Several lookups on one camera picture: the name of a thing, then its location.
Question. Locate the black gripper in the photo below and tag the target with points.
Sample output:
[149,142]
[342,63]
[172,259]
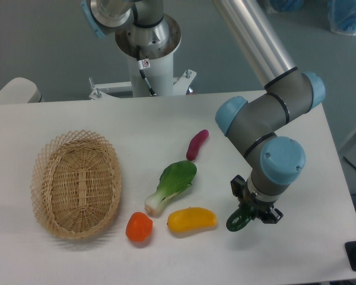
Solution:
[263,205]

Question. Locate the dark green cucumber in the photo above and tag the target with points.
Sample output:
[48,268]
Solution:
[240,218]

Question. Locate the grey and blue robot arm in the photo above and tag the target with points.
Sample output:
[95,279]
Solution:
[276,162]

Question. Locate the yellow mango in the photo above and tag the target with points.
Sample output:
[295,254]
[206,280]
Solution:
[190,219]

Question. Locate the purple sweet potato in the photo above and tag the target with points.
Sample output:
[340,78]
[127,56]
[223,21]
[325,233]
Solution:
[196,144]

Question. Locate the green bok choy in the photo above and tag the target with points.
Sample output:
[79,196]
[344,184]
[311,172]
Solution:
[174,179]

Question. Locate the orange bell pepper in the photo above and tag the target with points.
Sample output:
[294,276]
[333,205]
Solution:
[139,227]

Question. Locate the woven wicker basket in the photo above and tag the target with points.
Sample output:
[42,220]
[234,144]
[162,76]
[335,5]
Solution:
[76,185]

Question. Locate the blue plastic bag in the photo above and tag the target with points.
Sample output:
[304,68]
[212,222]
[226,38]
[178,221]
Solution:
[342,17]

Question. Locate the white chair back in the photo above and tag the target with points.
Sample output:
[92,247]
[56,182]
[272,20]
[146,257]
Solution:
[19,91]

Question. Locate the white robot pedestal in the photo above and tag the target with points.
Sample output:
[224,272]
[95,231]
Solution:
[149,53]

